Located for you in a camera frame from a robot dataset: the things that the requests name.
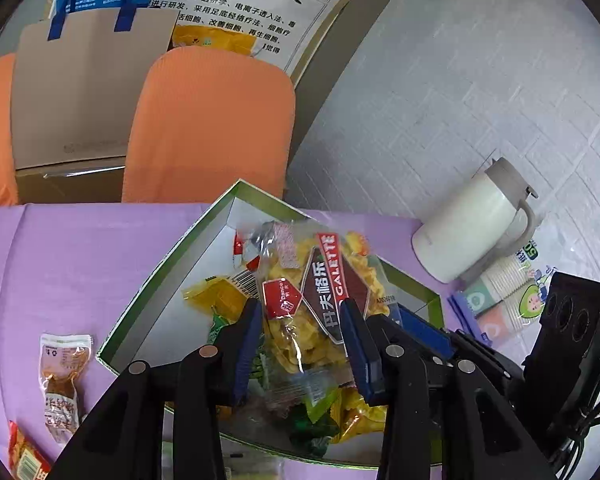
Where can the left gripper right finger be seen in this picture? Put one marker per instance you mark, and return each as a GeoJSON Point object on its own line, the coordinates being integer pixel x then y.
{"type": "Point", "coordinates": [481, 435]}

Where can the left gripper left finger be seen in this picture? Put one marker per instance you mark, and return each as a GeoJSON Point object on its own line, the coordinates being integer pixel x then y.
{"type": "Point", "coordinates": [121, 438]}

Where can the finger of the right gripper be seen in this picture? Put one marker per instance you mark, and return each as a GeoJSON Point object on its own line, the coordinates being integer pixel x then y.
{"type": "Point", "coordinates": [451, 347]}

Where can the galette chips bag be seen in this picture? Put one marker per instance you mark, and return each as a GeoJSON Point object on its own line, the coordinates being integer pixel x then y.
{"type": "Point", "coordinates": [305, 272]}

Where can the paper cups in plastic bag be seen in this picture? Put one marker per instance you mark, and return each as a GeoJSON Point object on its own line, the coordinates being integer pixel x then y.
{"type": "Point", "coordinates": [506, 297]}

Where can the red orange snack pack barcode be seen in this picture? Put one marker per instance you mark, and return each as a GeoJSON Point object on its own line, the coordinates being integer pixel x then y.
{"type": "Point", "coordinates": [24, 460]}

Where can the clear brown meat snack pack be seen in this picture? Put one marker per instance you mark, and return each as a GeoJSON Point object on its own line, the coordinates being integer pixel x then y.
{"type": "Point", "coordinates": [62, 361]}

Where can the white thermos jug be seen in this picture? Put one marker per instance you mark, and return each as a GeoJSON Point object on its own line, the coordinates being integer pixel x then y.
{"type": "Point", "coordinates": [470, 224]}

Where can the green cardboard box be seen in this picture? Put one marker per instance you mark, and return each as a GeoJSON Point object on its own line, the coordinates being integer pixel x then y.
{"type": "Point", "coordinates": [160, 327]}

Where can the yellow snack bag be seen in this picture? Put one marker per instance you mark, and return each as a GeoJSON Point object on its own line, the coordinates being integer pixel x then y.
{"type": "Point", "coordinates": [217, 295]}

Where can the red white snack packet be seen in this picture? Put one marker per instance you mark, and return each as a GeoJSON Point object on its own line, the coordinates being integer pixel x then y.
{"type": "Point", "coordinates": [247, 250]}

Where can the right orange chair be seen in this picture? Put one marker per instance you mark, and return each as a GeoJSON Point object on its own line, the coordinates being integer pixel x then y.
{"type": "Point", "coordinates": [205, 119]}

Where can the white poster chinese text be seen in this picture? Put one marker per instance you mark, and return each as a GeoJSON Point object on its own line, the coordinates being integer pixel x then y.
{"type": "Point", "coordinates": [284, 33]}

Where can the brown paper bag blue handles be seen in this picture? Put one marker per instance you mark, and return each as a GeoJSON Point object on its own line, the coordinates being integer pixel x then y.
{"type": "Point", "coordinates": [77, 80]}

